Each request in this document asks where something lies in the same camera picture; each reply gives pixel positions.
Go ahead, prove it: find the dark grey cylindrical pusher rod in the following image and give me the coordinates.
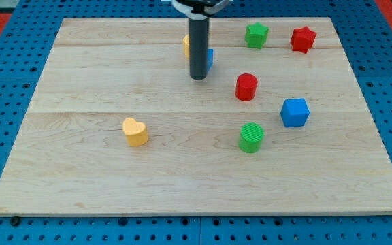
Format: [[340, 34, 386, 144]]
[[189, 18, 209, 80]]

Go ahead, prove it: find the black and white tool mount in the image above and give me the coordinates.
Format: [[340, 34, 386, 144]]
[[171, 0, 231, 20]]

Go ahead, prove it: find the yellow heart block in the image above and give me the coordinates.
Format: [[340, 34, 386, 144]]
[[122, 117, 148, 147]]

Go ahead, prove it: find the wooden board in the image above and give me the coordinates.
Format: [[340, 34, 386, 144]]
[[0, 17, 392, 217]]

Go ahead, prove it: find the yellow block behind rod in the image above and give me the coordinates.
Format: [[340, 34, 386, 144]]
[[182, 34, 190, 59]]

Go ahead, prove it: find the blue block behind rod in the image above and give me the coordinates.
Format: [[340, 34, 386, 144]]
[[207, 48, 214, 72]]

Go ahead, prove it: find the green star block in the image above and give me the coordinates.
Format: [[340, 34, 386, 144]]
[[245, 22, 270, 49]]

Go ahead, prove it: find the red cylinder block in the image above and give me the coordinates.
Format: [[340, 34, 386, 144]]
[[235, 73, 258, 101]]

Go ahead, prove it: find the red star block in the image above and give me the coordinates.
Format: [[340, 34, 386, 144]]
[[290, 26, 317, 54]]

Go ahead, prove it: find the green cylinder block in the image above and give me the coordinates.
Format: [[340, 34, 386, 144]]
[[238, 122, 265, 153]]

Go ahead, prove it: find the blue cube block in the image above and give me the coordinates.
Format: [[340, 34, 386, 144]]
[[280, 98, 310, 127]]

